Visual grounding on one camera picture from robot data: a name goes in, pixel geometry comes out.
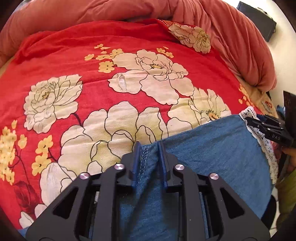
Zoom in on blue denim pants lace trim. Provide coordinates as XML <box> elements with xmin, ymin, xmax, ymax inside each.
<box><xmin>87</xmin><ymin>106</ymin><xmax>279</xmax><ymax>241</ymax></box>

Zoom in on person's right hand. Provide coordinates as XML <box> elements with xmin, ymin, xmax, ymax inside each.
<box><xmin>281</xmin><ymin>147</ymin><xmax>296</xmax><ymax>173</ymax></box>

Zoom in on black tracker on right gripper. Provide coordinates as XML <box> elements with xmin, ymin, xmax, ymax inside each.
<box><xmin>283</xmin><ymin>91</ymin><xmax>296</xmax><ymax>148</ymax></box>

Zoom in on red floral bed blanket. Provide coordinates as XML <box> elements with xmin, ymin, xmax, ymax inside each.
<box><xmin>0</xmin><ymin>19</ymin><xmax>278</xmax><ymax>232</ymax></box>

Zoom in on salmon pink quilt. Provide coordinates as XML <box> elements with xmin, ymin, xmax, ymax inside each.
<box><xmin>1</xmin><ymin>1</ymin><xmax>276</xmax><ymax>92</ymax></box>

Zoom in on black device on floor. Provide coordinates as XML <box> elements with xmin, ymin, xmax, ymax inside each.
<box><xmin>237</xmin><ymin>1</ymin><xmax>276</xmax><ymax>42</ymax></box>

